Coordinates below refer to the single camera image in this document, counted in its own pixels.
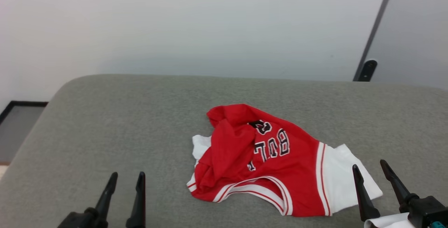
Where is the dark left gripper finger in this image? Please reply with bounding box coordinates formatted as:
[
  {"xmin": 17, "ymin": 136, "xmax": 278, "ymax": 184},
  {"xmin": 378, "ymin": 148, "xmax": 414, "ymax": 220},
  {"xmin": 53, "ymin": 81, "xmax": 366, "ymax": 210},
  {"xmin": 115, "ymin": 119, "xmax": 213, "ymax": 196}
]
[
  {"xmin": 94, "ymin": 172, "xmax": 118, "ymax": 218},
  {"xmin": 126, "ymin": 171, "xmax": 146, "ymax": 228}
]

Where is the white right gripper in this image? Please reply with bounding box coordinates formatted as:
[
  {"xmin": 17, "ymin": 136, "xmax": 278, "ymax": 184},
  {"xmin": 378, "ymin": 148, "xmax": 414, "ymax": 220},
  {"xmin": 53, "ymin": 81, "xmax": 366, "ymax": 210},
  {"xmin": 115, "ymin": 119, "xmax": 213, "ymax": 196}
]
[{"xmin": 352, "ymin": 159, "xmax": 419, "ymax": 228}]

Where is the red and white basketball jersey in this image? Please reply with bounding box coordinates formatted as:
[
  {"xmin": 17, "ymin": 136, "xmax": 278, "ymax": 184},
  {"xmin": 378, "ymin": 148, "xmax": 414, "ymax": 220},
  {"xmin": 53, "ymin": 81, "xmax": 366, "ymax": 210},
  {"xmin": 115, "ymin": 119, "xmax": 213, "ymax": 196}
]
[{"xmin": 187, "ymin": 104, "xmax": 383, "ymax": 217}]

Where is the black-framed grey panel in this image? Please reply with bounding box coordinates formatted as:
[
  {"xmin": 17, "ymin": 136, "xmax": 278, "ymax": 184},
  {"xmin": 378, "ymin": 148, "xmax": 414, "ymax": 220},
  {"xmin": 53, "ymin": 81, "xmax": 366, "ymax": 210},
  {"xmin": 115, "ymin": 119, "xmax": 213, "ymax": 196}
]
[{"xmin": 0, "ymin": 100, "xmax": 48, "ymax": 164}]

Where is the black rounded door bracket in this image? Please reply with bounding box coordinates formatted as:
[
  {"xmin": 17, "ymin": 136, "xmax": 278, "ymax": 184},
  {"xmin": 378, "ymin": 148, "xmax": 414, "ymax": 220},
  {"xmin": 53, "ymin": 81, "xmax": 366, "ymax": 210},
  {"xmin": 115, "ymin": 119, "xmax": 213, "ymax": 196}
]
[{"xmin": 358, "ymin": 59, "xmax": 378, "ymax": 82}]

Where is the dark door frame strip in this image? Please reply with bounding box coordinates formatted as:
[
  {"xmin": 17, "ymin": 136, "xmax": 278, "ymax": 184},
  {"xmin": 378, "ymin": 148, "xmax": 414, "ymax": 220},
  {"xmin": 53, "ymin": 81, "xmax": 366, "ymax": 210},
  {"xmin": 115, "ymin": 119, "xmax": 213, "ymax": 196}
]
[{"xmin": 353, "ymin": 0, "xmax": 399, "ymax": 81}]

